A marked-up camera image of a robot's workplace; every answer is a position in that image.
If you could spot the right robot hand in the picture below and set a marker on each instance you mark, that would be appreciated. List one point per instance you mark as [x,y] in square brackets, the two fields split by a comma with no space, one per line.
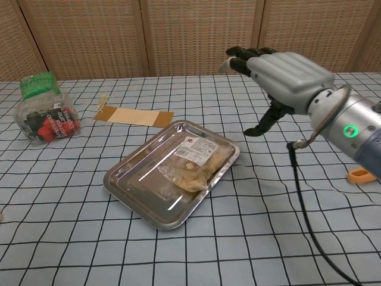
[291,80]

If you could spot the clear bag of food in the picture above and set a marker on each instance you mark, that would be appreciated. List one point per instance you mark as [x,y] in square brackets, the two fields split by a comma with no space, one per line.
[199,167]

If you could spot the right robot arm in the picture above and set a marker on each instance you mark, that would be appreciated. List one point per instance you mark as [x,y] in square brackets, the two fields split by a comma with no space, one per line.
[351,113]

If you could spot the stainless steel tray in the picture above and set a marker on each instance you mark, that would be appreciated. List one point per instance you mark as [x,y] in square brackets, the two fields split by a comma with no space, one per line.
[143,190]

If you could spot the woven bamboo folding screen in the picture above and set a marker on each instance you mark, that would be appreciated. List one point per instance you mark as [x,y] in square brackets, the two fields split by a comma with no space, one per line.
[190,35]

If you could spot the small orange object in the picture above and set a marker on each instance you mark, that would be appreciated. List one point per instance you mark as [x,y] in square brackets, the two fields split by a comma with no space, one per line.
[360,175]

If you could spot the brown cardboard strip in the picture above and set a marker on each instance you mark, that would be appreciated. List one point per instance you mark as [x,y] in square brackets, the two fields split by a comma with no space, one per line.
[134,116]

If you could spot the clear box red coffee capsules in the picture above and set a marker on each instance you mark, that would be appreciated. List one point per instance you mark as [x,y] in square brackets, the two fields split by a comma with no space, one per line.
[49,125]

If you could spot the green snack packet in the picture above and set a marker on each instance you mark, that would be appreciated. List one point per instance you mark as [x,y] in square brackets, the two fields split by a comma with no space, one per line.
[37,85]

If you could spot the blue checked tablecloth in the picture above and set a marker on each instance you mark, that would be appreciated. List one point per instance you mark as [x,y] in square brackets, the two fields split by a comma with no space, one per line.
[74,238]

